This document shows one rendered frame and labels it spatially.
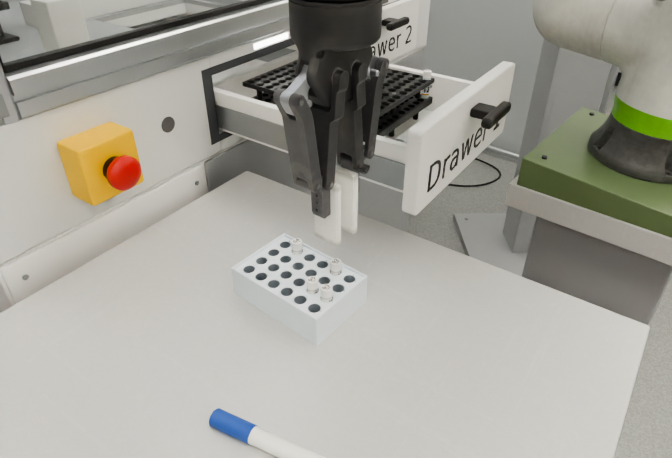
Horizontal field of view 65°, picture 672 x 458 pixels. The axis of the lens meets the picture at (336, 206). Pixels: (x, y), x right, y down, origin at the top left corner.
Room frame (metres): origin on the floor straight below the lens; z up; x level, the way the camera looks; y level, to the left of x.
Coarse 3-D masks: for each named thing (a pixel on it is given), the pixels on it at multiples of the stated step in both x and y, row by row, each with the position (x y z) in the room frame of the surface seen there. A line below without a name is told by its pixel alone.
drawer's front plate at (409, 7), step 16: (400, 0) 1.15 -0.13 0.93; (416, 0) 1.18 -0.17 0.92; (384, 16) 1.07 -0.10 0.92; (400, 16) 1.12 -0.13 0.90; (416, 16) 1.18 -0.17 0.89; (384, 32) 1.07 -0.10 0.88; (400, 32) 1.13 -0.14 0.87; (416, 32) 1.19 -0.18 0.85; (384, 48) 1.07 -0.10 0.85; (400, 48) 1.13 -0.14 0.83
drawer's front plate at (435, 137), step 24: (504, 72) 0.71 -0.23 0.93; (456, 96) 0.61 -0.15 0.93; (480, 96) 0.64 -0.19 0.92; (504, 96) 0.73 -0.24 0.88; (432, 120) 0.54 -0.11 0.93; (456, 120) 0.58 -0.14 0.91; (480, 120) 0.65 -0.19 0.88; (504, 120) 0.74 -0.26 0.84; (408, 144) 0.52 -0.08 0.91; (432, 144) 0.53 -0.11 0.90; (456, 144) 0.59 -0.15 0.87; (480, 144) 0.67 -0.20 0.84; (408, 168) 0.52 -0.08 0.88; (432, 168) 0.54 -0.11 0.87; (456, 168) 0.60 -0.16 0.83; (408, 192) 0.52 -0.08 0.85; (432, 192) 0.55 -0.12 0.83
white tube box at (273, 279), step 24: (288, 240) 0.50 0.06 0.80; (240, 264) 0.45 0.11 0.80; (264, 264) 0.45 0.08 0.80; (288, 264) 0.45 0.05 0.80; (312, 264) 0.45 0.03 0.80; (240, 288) 0.44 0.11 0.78; (264, 288) 0.41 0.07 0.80; (288, 288) 0.42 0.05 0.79; (336, 288) 0.42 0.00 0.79; (360, 288) 0.42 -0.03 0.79; (264, 312) 0.41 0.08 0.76; (288, 312) 0.39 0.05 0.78; (312, 312) 0.39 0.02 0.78; (336, 312) 0.39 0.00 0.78; (312, 336) 0.37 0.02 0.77
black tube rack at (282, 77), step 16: (288, 64) 0.82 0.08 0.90; (256, 80) 0.76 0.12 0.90; (272, 80) 0.75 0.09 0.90; (288, 80) 0.75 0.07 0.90; (384, 80) 0.75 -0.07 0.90; (400, 80) 0.75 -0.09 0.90; (256, 96) 0.76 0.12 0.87; (272, 96) 0.76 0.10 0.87; (384, 96) 0.68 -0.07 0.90; (416, 96) 0.75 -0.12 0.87; (400, 112) 0.70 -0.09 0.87; (416, 112) 0.72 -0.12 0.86; (384, 128) 0.64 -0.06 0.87
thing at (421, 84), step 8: (416, 80) 0.75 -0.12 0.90; (424, 80) 0.75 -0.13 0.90; (432, 80) 0.75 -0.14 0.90; (408, 88) 0.72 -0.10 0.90; (416, 88) 0.71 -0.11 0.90; (424, 88) 0.73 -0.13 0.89; (392, 96) 0.69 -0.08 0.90; (400, 96) 0.68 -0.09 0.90; (408, 96) 0.69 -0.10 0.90; (384, 104) 0.67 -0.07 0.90; (392, 104) 0.66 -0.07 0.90; (384, 112) 0.64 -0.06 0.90
